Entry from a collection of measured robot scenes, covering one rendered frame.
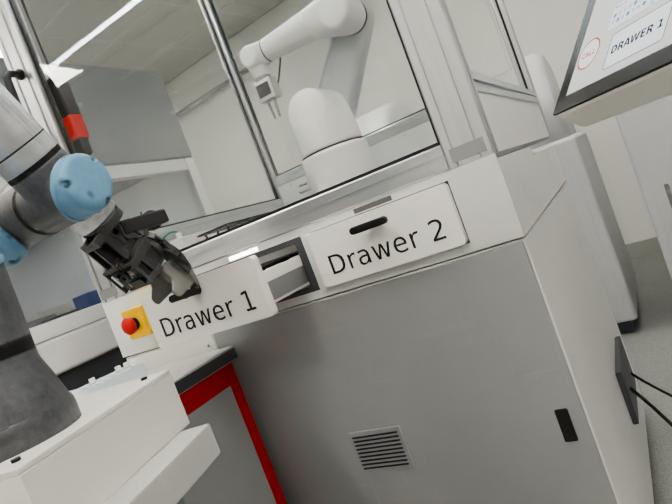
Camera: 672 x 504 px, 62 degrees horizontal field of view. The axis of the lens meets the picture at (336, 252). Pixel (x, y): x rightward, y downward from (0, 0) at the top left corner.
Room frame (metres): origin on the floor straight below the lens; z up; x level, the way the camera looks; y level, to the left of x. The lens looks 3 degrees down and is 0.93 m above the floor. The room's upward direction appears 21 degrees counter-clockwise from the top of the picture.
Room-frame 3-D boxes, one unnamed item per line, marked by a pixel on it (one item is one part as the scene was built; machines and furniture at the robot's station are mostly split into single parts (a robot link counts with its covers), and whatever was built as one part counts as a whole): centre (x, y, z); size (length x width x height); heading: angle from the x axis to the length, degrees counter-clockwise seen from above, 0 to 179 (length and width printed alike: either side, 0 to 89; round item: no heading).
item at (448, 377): (1.56, -0.09, 0.40); 1.03 x 0.95 x 0.80; 61
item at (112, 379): (1.15, 0.53, 0.78); 0.12 x 0.08 x 0.04; 134
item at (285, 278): (1.21, 0.16, 0.86); 0.40 x 0.26 x 0.06; 151
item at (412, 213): (1.01, -0.09, 0.87); 0.29 x 0.02 x 0.11; 61
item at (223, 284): (1.03, 0.26, 0.87); 0.29 x 0.02 x 0.11; 61
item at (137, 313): (1.31, 0.49, 0.88); 0.07 x 0.05 x 0.07; 61
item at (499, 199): (1.57, -0.08, 0.87); 1.02 x 0.95 x 0.14; 61
